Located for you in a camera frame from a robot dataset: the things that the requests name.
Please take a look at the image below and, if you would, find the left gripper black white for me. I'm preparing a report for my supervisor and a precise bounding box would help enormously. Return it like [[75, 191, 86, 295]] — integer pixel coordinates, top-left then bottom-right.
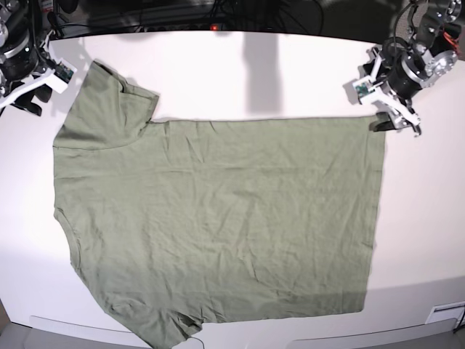
[[363, 47, 422, 137]]

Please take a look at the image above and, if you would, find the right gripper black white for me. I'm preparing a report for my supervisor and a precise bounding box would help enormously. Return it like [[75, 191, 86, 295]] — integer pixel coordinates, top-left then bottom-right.
[[0, 31, 61, 117]]

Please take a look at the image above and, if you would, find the green T-shirt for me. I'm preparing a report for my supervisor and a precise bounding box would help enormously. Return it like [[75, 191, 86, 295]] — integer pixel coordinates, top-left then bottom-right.
[[53, 62, 385, 348]]

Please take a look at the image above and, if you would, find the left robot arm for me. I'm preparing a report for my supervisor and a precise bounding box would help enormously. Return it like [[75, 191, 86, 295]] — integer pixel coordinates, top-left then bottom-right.
[[352, 1, 464, 136]]

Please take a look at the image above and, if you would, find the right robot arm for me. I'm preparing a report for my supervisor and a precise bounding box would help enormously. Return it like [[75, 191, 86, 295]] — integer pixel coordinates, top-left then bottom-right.
[[1, 1, 57, 97]]

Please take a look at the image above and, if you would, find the black power strip red light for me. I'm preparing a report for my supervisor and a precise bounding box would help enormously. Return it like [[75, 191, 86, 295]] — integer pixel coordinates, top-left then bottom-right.
[[139, 23, 228, 33]]

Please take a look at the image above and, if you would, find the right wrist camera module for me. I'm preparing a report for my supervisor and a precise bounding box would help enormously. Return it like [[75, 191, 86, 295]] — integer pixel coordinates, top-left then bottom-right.
[[48, 60, 76, 94]]

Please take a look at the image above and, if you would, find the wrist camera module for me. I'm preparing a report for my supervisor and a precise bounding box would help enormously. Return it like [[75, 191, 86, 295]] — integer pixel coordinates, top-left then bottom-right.
[[48, 60, 76, 94], [352, 79, 375, 105]]

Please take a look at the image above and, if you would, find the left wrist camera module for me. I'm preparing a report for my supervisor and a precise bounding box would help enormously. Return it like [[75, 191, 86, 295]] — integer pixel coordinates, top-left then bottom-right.
[[352, 79, 375, 105]]

